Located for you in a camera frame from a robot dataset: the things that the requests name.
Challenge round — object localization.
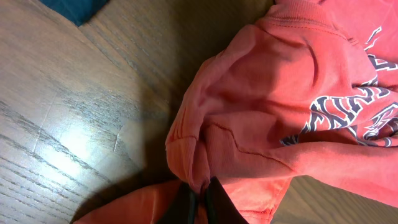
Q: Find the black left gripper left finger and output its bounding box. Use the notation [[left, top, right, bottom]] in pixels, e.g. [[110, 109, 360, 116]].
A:
[[156, 184, 198, 224]]

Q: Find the red printed t-shirt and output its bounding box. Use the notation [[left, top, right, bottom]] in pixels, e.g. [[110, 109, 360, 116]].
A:
[[80, 0, 397, 223]]

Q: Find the blue folded garment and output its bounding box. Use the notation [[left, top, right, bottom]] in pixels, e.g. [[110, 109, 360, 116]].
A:
[[40, 0, 109, 27]]

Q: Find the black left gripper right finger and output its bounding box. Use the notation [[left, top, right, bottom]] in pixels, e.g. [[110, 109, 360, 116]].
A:
[[205, 177, 248, 224]]

